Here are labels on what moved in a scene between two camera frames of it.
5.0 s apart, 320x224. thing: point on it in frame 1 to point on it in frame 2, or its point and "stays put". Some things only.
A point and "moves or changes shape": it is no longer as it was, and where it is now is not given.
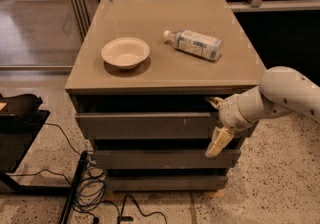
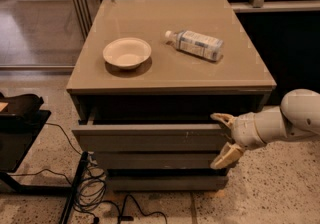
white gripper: (230, 112) to (242, 131)
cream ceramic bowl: (126, 53) stays put
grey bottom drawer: (166, 182) stays put
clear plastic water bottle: (196, 44) stays put
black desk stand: (20, 121) stays put
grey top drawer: (154, 125) moves or changes shape
